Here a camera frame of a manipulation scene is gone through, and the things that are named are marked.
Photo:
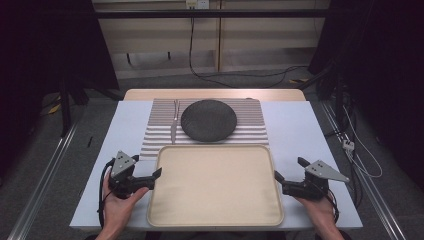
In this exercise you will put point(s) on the beige rectangular tray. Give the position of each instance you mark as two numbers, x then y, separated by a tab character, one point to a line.
215	186

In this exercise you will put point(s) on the dark curtain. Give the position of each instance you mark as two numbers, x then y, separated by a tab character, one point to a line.
383	66
50	43

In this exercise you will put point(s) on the black metal stand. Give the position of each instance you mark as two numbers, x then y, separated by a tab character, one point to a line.
66	106

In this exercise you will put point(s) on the white power strip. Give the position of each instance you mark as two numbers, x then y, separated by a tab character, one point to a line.
348	144

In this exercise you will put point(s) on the metal floor rail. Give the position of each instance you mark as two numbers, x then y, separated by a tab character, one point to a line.
370	186
43	180

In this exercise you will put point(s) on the silver fork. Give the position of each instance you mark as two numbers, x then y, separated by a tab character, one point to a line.
174	128

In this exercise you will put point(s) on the white wall socket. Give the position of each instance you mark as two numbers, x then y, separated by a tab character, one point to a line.
197	3

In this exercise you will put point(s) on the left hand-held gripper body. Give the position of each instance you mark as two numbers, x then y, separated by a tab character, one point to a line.
121	166

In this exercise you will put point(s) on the black horizontal bar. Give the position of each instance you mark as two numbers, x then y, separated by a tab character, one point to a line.
206	13

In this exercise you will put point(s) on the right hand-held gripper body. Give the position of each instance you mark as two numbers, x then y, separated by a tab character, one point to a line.
313	186

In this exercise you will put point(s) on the person's right hand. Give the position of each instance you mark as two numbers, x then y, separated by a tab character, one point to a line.
321	211

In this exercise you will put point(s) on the yellow floor tape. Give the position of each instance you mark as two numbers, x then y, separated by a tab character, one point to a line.
298	81
55	108

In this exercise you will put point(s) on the dark round plate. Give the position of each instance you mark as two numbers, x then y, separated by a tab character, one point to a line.
208	120

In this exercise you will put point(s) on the striped placemat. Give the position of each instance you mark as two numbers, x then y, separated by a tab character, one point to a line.
253	130

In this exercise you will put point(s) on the small black floor object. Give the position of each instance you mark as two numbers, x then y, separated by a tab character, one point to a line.
89	141

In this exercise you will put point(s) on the person's left hand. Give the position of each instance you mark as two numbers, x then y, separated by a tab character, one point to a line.
116	210

